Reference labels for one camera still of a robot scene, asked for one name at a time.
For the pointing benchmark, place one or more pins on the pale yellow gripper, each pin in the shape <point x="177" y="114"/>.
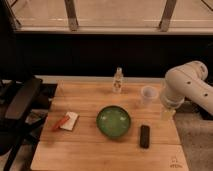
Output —
<point x="167" y="113"/>

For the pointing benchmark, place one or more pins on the black rectangular eraser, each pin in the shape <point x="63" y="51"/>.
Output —
<point x="145" y="136"/>

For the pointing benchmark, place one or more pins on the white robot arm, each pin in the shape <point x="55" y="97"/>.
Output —
<point x="187" y="81"/>

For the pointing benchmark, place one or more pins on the translucent white cup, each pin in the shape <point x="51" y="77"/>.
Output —
<point x="148" y="95"/>

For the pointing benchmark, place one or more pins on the green ceramic bowl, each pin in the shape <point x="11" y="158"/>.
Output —
<point x="113" y="121"/>

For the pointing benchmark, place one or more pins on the small clear glass bottle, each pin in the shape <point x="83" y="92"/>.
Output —
<point x="118" y="80"/>

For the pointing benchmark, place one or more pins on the white sponge pad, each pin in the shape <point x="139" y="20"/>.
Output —
<point x="70" y="123"/>

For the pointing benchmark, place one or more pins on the orange marker pen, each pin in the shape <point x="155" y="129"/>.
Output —
<point x="60" y="122"/>

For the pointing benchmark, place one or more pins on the black office chair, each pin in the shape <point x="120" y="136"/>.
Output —
<point x="13" y="127"/>

